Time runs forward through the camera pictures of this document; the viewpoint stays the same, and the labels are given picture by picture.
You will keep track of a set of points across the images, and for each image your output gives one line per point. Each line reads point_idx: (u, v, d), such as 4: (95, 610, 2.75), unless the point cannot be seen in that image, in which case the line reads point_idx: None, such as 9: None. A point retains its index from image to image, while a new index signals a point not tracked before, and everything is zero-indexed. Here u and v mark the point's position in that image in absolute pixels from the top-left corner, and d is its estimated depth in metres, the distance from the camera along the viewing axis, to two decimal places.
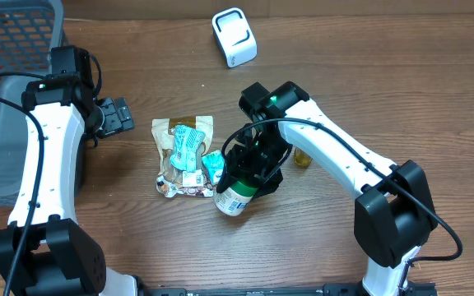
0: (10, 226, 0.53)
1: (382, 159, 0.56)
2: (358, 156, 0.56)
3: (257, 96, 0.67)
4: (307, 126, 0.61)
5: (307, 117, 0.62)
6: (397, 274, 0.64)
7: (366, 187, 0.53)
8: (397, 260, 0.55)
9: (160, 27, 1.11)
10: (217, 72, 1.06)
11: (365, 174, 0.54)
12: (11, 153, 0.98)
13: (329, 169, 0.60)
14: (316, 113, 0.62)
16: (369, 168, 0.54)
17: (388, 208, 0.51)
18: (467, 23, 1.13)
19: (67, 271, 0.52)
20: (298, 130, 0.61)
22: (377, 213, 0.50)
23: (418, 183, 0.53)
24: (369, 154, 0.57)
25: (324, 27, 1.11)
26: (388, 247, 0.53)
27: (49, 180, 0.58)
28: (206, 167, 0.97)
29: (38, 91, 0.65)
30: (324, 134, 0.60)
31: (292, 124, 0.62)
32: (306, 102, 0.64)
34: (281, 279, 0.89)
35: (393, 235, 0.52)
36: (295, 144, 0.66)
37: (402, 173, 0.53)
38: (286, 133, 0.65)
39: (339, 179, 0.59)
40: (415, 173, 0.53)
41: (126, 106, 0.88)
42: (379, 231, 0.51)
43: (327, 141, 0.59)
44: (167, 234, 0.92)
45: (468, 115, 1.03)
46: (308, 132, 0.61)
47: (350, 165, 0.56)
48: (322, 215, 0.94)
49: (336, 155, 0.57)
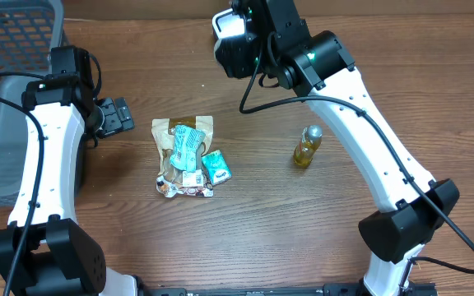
0: (10, 225, 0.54)
1: (421, 171, 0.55)
2: (399, 164, 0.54)
3: (285, 27, 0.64)
4: (348, 109, 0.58)
5: (349, 95, 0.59)
6: (398, 271, 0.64)
7: (403, 204, 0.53)
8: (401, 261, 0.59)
9: (160, 27, 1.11)
10: (217, 73, 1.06)
11: (404, 187, 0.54)
12: (11, 153, 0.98)
13: (360, 162, 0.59)
14: (360, 92, 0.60)
16: (411, 182, 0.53)
17: (415, 227, 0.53)
18: (468, 23, 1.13)
19: (68, 271, 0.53)
20: (336, 111, 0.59)
22: (406, 232, 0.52)
23: (450, 204, 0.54)
24: (409, 161, 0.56)
25: (324, 27, 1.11)
26: (399, 254, 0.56)
27: (49, 179, 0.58)
28: (205, 167, 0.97)
29: (38, 91, 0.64)
30: (366, 125, 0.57)
31: (332, 104, 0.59)
32: (350, 71, 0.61)
34: (281, 279, 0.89)
35: (408, 246, 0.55)
36: (321, 117, 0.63)
37: (439, 195, 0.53)
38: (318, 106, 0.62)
39: (370, 179, 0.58)
40: (451, 193, 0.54)
41: (126, 106, 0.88)
42: (400, 243, 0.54)
43: (368, 134, 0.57)
44: (167, 234, 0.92)
45: (468, 115, 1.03)
46: (347, 117, 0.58)
47: (388, 172, 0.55)
48: (322, 215, 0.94)
49: (375, 158, 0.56)
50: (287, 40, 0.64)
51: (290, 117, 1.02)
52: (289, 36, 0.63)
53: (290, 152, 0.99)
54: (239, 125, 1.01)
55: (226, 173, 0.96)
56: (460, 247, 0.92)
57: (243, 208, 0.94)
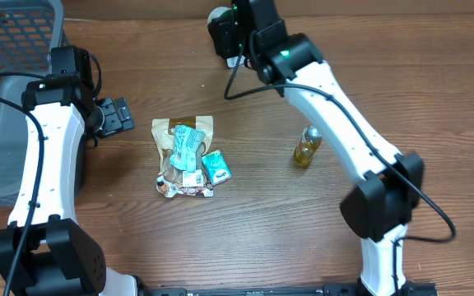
0: (10, 226, 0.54)
1: (387, 145, 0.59)
2: (364, 140, 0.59)
3: (266, 26, 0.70)
4: (318, 95, 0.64)
5: (318, 84, 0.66)
6: (387, 256, 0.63)
7: (369, 174, 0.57)
8: (380, 238, 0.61)
9: (160, 27, 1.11)
10: (217, 73, 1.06)
11: (370, 159, 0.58)
12: (11, 153, 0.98)
13: (332, 144, 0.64)
14: (329, 80, 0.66)
16: (375, 154, 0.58)
17: (383, 195, 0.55)
18: (468, 23, 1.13)
19: (67, 271, 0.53)
20: (308, 97, 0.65)
22: (374, 199, 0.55)
23: (416, 173, 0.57)
24: (375, 138, 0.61)
25: (324, 27, 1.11)
26: (374, 226, 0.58)
27: (50, 179, 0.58)
28: (205, 167, 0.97)
29: (39, 91, 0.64)
30: (334, 108, 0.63)
31: (304, 90, 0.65)
32: (318, 64, 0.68)
34: (281, 279, 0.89)
35: (382, 217, 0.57)
36: (299, 107, 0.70)
37: (404, 164, 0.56)
38: (293, 96, 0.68)
39: (343, 158, 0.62)
40: (415, 164, 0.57)
41: (126, 106, 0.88)
42: (371, 214, 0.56)
43: (336, 115, 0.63)
44: (167, 234, 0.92)
45: (468, 115, 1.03)
46: (318, 102, 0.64)
47: (355, 147, 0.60)
48: (322, 215, 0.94)
49: (344, 136, 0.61)
50: (267, 39, 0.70)
51: (290, 118, 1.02)
52: (269, 36, 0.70)
53: (290, 152, 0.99)
54: (239, 125, 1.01)
55: (226, 173, 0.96)
56: (460, 247, 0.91)
57: (243, 208, 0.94)
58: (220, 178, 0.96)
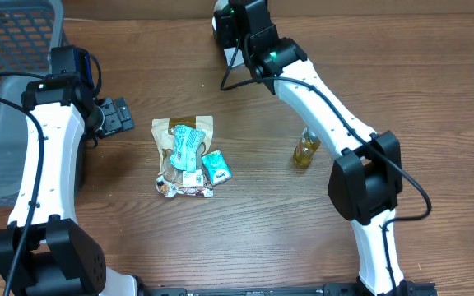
0: (9, 226, 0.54)
1: (364, 127, 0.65)
2: (342, 122, 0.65)
3: (259, 30, 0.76)
4: (302, 86, 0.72)
5: (302, 77, 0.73)
6: (378, 244, 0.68)
7: (346, 151, 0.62)
8: (366, 217, 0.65)
9: (160, 27, 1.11)
10: (217, 73, 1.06)
11: (348, 139, 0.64)
12: (11, 153, 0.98)
13: (317, 130, 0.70)
14: (311, 74, 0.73)
16: (352, 133, 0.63)
17: (360, 171, 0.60)
18: (468, 23, 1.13)
19: (67, 271, 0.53)
20: (293, 88, 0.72)
22: (350, 174, 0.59)
23: (392, 152, 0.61)
24: (354, 121, 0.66)
25: (324, 27, 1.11)
26: (355, 203, 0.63)
27: (50, 179, 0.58)
28: (206, 167, 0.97)
29: (39, 91, 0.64)
30: (316, 97, 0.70)
31: (289, 83, 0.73)
32: (303, 62, 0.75)
34: (281, 279, 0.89)
35: (362, 194, 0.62)
36: (287, 99, 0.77)
37: (379, 143, 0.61)
38: (281, 90, 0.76)
39: (325, 141, 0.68)
40: (392, 144, 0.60)
41: (126, 106, 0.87)
42: (350, 189, 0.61)
43: (318, 104, 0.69)
44: (167, 234, 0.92)
45: (468, 115, 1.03)
46: (302, 92, 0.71)
47: (335, 128, 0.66)
48: (322, 215, 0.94)
49: (325, 120, 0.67)
50: (260, 41, 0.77)
51: (290, 118, 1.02)
52: (262, 39, 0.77)
53: (290, 152, 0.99)
54: (239, 125, 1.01)
55: (226, 173, 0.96)
56: (460, 247, 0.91)
57: (243, 208, 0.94)
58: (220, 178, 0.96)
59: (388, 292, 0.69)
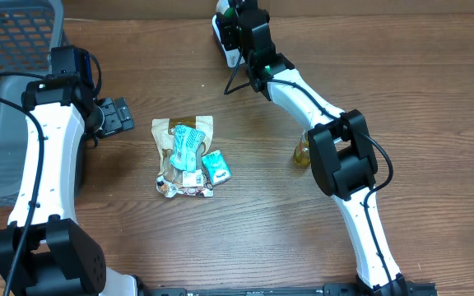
0: (10, 226, 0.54)
1: (335, 108, 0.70)
2: (317, 104, 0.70)
3: (261, 48, 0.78)
4: (286, 85, 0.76)
5: (289, 78, 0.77)
6: (364, 225, 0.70)
7: (318, 125, 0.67)
8: (342, 191, 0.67)
9: (160, 27, 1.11)
10: (217, 72, 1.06)
11: (321, 117, 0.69)
12: (11, 153, 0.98)
13: (299, 119, 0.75)
14: (296, 76, 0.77)
16: (324, 113, 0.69)
17: (330, 141, 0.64)
18: (468, 23, 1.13)
19: (67, 270, 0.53)
20: (281, 88, 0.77)
22: (321, 142, 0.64)
23: (360, 126, 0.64)
24: (327, 106, 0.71)
25: (324, 27, 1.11)
26: (331, 175, 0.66)
27: (50, 179, 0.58)
28: (206, 167, 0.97)
29: (38, 91, 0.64)
30: (299, 92, 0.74)
31: (277, 84, 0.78)
32: (290, 71, 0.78)
34: (281, 279, 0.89)
35: (335, 165, 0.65)
36: (277, 99, 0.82)
37: (346, 118, 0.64)
38: (272, 92, 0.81)
39: (306, 125, 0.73)
40: (362, 120, 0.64)
41: (126, 106, 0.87)
42: (322, 158, 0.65)
43: (300, 97, 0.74)
44: (168, 234, 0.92)
45: (468, 115, 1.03)
46: (287, 90, 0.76)
47: (311, 112, 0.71)
48: (322, 215, 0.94)
49: (304, 106, 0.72)
50: (261, 57, 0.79)
51: (290, 118, 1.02)
52: (262, 56, 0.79)
53: (290, 152, 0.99)
54: (239, 125, 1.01)
55: (226, 173, 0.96)
56: (460, 247, 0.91)
57: (243, 208, 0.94)
58: (220, 179, 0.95)
59: (384, 284, 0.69)
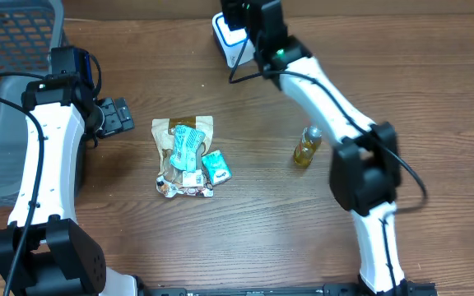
0: (10, 226, 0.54)
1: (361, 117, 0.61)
2: (341, 111, 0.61)
3: (272, 29, 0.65)
4: (305, 80, 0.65)
5: (305, 72, 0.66)
6: (379, 240, 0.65)
7: (345, 139, 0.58)
8: (361, 208, 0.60)
9: (160, 27, 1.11)
10: (217, 73, 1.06)
11: (346, 127, 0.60)
12: (11, 153, 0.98)
13: (318, 122, 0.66)
14: (315, 70, 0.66)
16: (350, 122, 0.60)
17: (360, 158, 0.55)
18: (468, 23, 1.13)
19: (67, 271, 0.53)
20: (295, 82, 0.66)
22: (350, 160, 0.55)
23: (390, 141, 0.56)
24: (354, 113, 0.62)
25: (325, 27, 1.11)
26: (355, 194, 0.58)
27: (50, 179, 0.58)
28: (206, 167, 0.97)
29: (39, 91, 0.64)
30: (319, 90, 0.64)
31: (293, 76, 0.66)
32: (308, 59, 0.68)
34: (281, 279, 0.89)
35: (361, 184, 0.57)
36: (291, 93, 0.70)
37: (377, 131, 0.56)
38: (286, 85, 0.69)
39: (325, 130, 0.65)
40: (391, 132, 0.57)
41: (126, 106, 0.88)
42: (349, 177, 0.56)
43: (321, 97, 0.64)
44: (168, 234, 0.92)
45: (468, 115, 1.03)
46: (306, 87, 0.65)
47: (335, 118, 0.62)
48: (322, 215, 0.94)
49: (324, 109, 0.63)
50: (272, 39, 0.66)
51: (290, 118, 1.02)
52: (274, 37, 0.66)
53: (290, 152, 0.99)
54: (239, 125, 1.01)
55: (226, 173, 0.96)
56: (460, 247, 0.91)
57: (243, 207, 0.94)
58: (220, 180, 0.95)
59: (388, 289, 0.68)
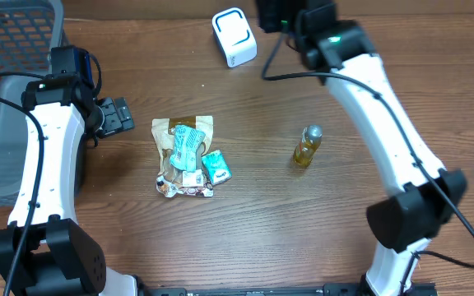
0: (10, 226, 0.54)
1: (432, 157, 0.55)
2: (410, 147, 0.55)
3: (316, 7, 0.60)
4: (365, 90, 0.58)
5: (366, 79, 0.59)
6: (401, 266, 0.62)
7: (410, 187, 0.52)
8: (401, 250, 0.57)
9: (160, 27, 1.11)
10: (217, 72, 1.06)
11: (413, 170, 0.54)
12: (11, 152, 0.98)
13: (370, 142, 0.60)
14: (379, 77, 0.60)
16: (419, 166, 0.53)
17: (420, 210, 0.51)
18: (467, 23, 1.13)
19: (67, 271, 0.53)
20: (353, 91, 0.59)
22: (411, 211, 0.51)
23: (457, 193, 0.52)
24: (420, 147, 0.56)
25: None
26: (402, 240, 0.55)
27: (50, 179, 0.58)
28: (205, 167, 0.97)
29: (39, 91, 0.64)
30: (381, 106, 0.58)
31: (350, 85, 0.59)
32: (370, 57, 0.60)
34: (281, 279, 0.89)
35: (413, 233, 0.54)
36: (339, 97, 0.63)
37: (446, 182, 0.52)
38: (336, 86, 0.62)
39: (378, 155, 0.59)
40: (460, 182, 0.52)
41: (126, 106, 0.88)
42: (404, 228, 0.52)
43: (382, 117, 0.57)
44: (167, 234, 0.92)
45: (468, 115, 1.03)
46: (364, 99, 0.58)
47: (399, 154, 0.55)
48: (322, 215, 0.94)
49: (387, 137, 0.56)
50: (318, 19, 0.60)
51: (290, 118, 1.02)
52: (318, 18, 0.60)
53: (290, 152, 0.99)
54: (239, 124, 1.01)
55: (226, 173, 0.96)
56: (460, 247, 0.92)
57: (243, 207, 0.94)
58: (220, 180, 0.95)
59: None
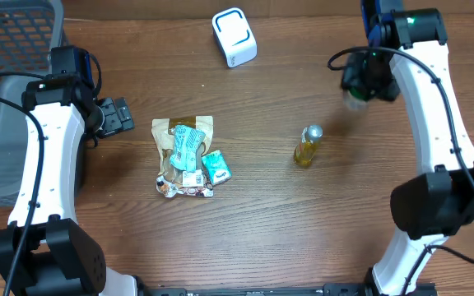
0: (9, 225, 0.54)
1: (472, 150, 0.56)
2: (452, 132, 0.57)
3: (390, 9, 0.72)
4: (425, 74, 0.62)
5: (429, 63, 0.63)
6: (409, 261, 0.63)
7: (442, 168, 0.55)
8: (417, 234, 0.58)
9: (160, 27, 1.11)
10: (217, 73, 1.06)
11: (448, 156, 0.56)
12: (11, 152, 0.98)
13: (415, 123, 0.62)
14: (443, 64, 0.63)
16: (457, 153, 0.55)
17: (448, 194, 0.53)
18: (467, 23, 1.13)
19: (68, 270, 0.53)
20: (414, 71, 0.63)
22: (437, 193, 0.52)
23: None
24: (463, 139, 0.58)
25: (324, 27, 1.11)
26: (420, 222, 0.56)
27: (50, 179, 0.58)
28: (205, 167, 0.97)
29: (39, 91, 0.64)
30: (435, 90, 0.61)
31: (412, 65, 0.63)
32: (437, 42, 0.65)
34: (281, 279, 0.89)
35: (433, 216, 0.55)
36: (398, 78, 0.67)
37: None
38: (398, 67, 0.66)
39: (420, 138, 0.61)
40: None
41: (126, 106, 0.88)
42: (425, 207, 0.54)
43: (431, 100, 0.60)
44: (167, 234, 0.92)
45: (467, 115, 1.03)
46: (423, 80, 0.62)
47: (439, 137, 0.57)
48: (321, 215, 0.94)
49: (433, 118, 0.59)
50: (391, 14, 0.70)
51: (290, 117, 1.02)
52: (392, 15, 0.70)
53: (290, 152, 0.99)
54: (239, 124, 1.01)
55: (226, 173, 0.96)
56: (459, 247, 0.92)
57: (243, 208, 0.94)
58: (220, 179, 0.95)
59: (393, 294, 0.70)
